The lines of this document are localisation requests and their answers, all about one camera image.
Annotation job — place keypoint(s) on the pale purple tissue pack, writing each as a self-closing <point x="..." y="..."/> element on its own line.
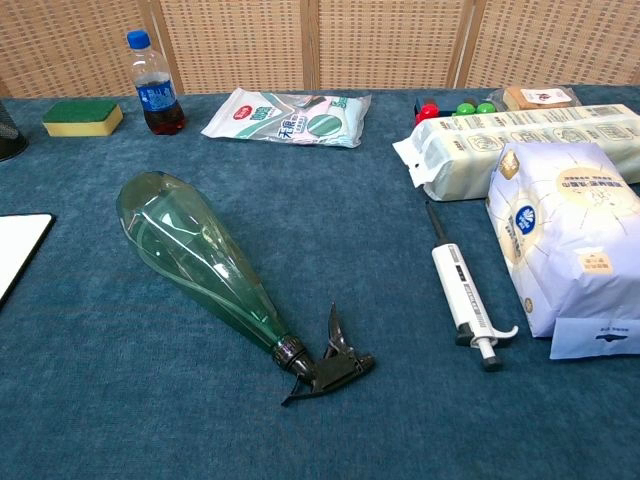
<point x="570" y="240"/>

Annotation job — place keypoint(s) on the red toy block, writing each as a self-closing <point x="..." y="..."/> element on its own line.
<point x="428" y="113"/>

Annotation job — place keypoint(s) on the white whiteboard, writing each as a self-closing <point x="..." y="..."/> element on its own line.
<point x="17" y="250"/>

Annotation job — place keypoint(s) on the cola bottle with blue cap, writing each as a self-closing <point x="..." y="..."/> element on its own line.
<point x="159" y="95"/>

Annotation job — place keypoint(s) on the long cream plastic-wrapped pack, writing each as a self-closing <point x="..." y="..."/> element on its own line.
<point x="465" y="155"/>

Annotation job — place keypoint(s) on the white pipette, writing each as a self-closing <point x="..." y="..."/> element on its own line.
<point x="462" y="285"/>

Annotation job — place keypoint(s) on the black mesh pen holder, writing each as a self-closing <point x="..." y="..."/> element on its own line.
<point x="9" y="130"/>

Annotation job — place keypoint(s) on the woven wooden folding screen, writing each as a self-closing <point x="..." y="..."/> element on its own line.
<point x="390" y="45"/>

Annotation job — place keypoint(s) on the cleaning cloth package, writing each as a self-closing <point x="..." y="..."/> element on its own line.
<point x="280" y="120"/>

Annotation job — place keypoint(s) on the wrapped biscuit package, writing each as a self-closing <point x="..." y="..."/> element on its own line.
<point x="537" y="97"/>

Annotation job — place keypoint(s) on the green toy block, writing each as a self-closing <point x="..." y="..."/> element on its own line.
<point x="467" y="108"/>

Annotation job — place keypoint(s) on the green transparent spray bottle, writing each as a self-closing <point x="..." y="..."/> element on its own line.
<point x="200" y="260"/>

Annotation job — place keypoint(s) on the green and yellow sponge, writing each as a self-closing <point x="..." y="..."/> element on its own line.
<point x="82" y="117"/>

